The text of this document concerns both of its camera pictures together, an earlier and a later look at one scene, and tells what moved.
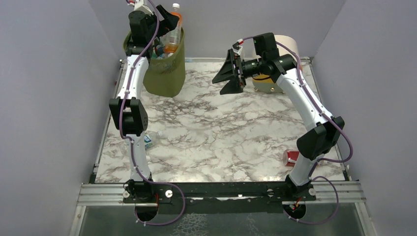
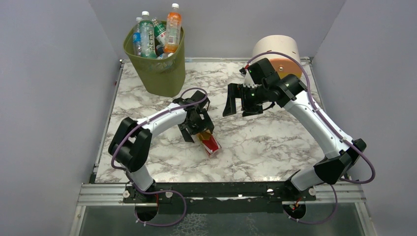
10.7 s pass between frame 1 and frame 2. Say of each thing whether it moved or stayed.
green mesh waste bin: stayed
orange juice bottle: stayed
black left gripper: moved
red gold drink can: moved
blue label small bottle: moved
